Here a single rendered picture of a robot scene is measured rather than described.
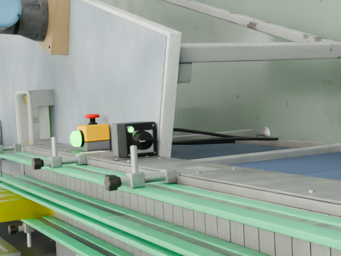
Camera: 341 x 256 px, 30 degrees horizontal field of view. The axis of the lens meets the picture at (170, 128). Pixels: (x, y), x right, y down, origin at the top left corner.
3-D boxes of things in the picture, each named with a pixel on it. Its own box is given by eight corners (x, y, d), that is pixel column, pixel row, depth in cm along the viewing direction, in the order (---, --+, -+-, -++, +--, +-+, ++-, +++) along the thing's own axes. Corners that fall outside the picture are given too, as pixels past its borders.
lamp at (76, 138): (79, 146, 175) (68, 147, 174) (78, 129, 175) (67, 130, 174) (84, 147, 171) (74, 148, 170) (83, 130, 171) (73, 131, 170)
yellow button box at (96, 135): (102, 148, 180) (77, 150, 176) (101, 121, 179) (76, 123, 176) (112, 149, 174) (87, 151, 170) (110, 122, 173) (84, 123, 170)
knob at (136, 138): (150, 149, 147) (157, 149, 144) (133, 150, 145) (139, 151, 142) (149, 129, 147) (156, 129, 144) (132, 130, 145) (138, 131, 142)
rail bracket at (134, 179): (170, 181, 117) (102, 189, 111) (168, 141, 117) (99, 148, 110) (180, 183, 114) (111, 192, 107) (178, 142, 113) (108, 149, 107)
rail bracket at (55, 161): (83, 163, 158) (30, 169, 152) (81, 134, 157) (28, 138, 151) (89, 164, 154) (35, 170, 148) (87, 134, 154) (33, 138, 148)
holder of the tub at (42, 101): (44, 165, 233) (23, 167, 229) (39, 90, 232) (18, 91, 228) (58, 169, 218) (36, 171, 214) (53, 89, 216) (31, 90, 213)
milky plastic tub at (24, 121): (41, 151, 233) (18, 153, 229) (37, 90, 232) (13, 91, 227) (56, 154, 217) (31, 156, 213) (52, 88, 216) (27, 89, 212)
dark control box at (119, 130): (144, 153, 155) (112, 156, 152) (142, 121, 155) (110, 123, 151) (160, 155, 148) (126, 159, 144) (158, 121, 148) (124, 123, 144)
